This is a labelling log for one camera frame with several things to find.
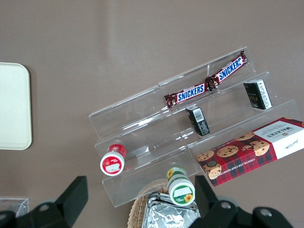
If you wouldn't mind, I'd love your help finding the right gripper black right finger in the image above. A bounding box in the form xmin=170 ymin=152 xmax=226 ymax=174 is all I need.
xmin=193 ymin=175 xmax=294 ymax=228

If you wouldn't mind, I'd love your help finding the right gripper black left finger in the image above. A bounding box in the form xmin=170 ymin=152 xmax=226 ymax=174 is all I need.
xmin=0 ymin=175 xmax=89 ymax=228

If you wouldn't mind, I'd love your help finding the oval wicker basket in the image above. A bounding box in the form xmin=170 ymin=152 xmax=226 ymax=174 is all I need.
xmin=127 ymin=179 xmax=201 ymax=228

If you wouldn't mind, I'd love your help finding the cream rectangular serving tray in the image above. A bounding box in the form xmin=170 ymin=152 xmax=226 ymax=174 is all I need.
xmin=0 ymin=62 xmax=33 ymax=150

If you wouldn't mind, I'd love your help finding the clear acrylic bottle rack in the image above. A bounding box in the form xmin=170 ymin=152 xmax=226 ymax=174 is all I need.
xmin=0 ymin=196 xmax=29 ymax=218

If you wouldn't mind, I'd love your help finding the green lidded sunflower cup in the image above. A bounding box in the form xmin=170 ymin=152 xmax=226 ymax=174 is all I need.
xmin=166 ymin=167 xmax=196 ymax=206

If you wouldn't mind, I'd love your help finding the silver foil container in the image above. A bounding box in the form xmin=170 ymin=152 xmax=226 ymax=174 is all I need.
xmin=142 ymin=192 xmax=201 ymax=228

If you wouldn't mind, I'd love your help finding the Walkers red tartan cookie box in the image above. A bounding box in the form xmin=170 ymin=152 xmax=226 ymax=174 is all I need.
xmin=196 ymin=117 xmax=304 ymax=187

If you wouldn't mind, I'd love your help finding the red lidded yogurt cup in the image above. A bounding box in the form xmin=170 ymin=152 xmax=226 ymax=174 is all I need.
xmin=99 ymin=143 xmax=127 ymax=176

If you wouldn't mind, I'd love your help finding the small black carton box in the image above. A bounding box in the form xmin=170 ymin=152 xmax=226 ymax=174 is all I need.
xmin=244 ymin=79 xmax=273 ymax=111
xmin=185 ymin=106 xmax=211 ymax=137

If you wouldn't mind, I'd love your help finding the clear acrylic stepped shelf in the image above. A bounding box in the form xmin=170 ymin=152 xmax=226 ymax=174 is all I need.
xmin=88 ymin=46 xmax=301 ymax=209

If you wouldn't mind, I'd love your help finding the Snickers chocolate bar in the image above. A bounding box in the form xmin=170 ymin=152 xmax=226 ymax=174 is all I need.
xmin=164 ymin=82 xmax=208 ymax=109
xmin=205 ymin=49 xmax=249 ymax=90

